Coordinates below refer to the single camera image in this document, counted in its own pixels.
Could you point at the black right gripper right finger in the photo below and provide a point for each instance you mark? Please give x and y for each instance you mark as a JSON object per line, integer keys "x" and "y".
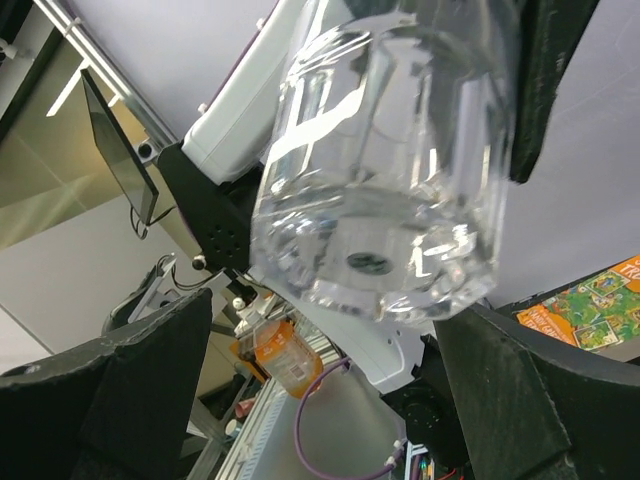
{"x": 533, "y": 407}

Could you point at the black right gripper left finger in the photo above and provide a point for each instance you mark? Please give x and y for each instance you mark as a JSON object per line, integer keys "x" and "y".
{"x": 115, "y": 407}

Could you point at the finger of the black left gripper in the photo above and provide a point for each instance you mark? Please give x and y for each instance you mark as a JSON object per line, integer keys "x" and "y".
{"x": 550, "y": 33}

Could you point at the clear drinking glass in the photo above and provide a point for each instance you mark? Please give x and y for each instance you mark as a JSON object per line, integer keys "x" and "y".
{"x": 385, "y": 181}

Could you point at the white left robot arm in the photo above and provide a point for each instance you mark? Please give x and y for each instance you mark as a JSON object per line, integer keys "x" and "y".
{"x": 215, "y": 174}

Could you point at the orange children's book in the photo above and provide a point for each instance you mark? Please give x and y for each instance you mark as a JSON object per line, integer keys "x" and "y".
{"x": 599, "y": 312}

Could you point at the orange labelled plastic bottle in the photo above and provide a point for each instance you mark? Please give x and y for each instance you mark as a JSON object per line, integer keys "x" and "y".
{"x": 268, "y": 341}

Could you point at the black computer monitor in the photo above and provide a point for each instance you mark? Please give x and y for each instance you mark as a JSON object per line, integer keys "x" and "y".
{"x": 118, "y": 153}

